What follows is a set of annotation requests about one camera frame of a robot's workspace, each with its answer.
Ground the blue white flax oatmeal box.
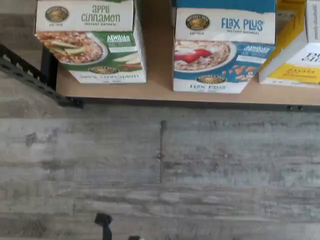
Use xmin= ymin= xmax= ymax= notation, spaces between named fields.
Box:
xmin=171 ymin=0 xmax=277 ymax=95

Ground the black metal shelf rack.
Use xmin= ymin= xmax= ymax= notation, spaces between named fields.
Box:
xmin=0 ymin=0 xmax=320 ymax=112

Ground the green apple cinnamon oatmeal box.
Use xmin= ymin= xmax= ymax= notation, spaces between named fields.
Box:
xmin=33 ymin=0 xmax=148 ymax=85

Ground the yellow white granola box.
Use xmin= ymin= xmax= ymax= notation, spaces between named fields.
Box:
xmin=258 ymin=0 xmax=320 ymax=86

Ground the black bar with bent tip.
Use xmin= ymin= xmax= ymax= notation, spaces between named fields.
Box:
xmin=93 ymin=212 xmax=114 ymax=240

